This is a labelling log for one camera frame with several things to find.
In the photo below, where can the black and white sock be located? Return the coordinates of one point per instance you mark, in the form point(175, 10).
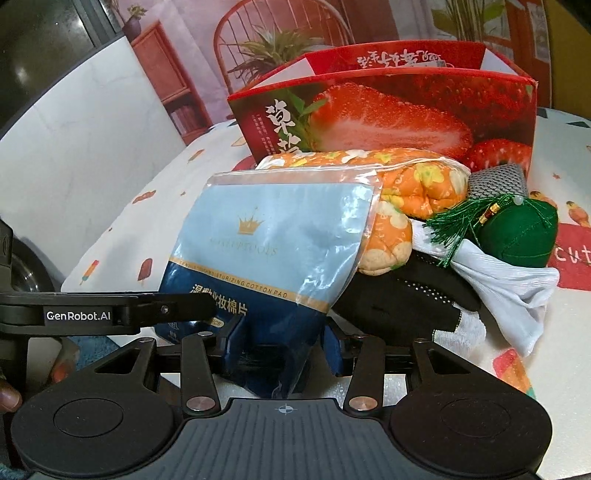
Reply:
point(397, 300)

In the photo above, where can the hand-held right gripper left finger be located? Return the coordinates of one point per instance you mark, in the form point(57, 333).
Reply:
point(234, 344)

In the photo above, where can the blue cotton pad packet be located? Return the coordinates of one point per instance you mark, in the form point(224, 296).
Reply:
point(277, 240)

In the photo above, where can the person's left hand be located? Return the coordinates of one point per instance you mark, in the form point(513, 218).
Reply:
point(9, 396)

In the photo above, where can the red strawberry print box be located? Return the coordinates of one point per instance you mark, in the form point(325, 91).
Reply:
point(415, 106)

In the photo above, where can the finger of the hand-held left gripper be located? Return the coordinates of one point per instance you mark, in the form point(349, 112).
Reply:
point(175, 310)

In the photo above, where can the green plush pouch with tassel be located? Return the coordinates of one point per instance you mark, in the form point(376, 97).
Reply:
point(517, 235)

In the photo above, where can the grey mesh cloth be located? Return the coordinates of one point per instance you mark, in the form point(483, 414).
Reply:
point(501, 181)

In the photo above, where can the wall tapestry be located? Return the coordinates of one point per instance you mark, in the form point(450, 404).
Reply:
point(286, 18)

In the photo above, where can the white cloth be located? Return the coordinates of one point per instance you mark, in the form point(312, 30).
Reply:
point(498, 277)

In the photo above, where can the white panel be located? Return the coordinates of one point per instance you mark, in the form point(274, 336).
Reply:
point(92, 129)

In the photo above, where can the orange floral cushion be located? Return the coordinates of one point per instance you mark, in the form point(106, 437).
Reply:
point(415, 184)

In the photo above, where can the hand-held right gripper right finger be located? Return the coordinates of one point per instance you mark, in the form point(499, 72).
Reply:
point(333, 348)

